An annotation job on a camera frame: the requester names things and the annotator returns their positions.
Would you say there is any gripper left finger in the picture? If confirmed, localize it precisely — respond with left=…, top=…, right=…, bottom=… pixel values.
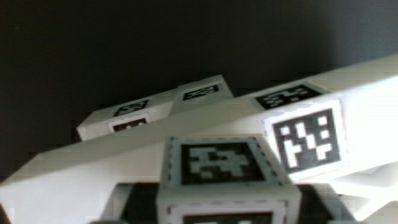
left=87, top=183, right=135, bottom=224

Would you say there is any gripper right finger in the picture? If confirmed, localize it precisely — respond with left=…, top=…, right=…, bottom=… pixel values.
left=297, top=184, right=362, bottom=224

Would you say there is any white chair back frame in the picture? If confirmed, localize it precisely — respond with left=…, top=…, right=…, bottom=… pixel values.
left=0, top=55, right=398, bottom=224

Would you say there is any white chair leg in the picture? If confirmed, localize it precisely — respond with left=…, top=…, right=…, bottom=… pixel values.
left=178, top=75, right=233, bottom=104
left=156, top=137, right=302, bottom=224
left=76, top=96, right=172, bottom=140

